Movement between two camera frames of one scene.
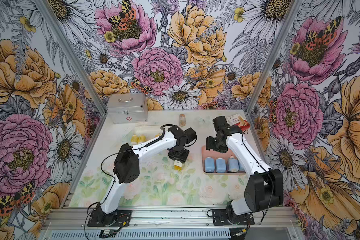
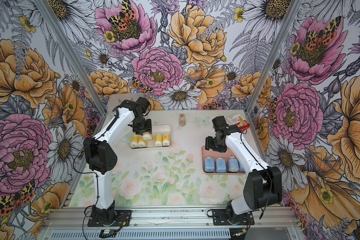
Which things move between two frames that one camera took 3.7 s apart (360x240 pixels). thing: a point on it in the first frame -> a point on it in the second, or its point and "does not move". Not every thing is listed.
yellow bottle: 142,138 does not move
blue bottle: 221,167 does not move
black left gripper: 181,158 -> 147,128
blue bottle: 240,167 does not move
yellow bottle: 177,165 -> 147,136
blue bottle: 209,165 does not move
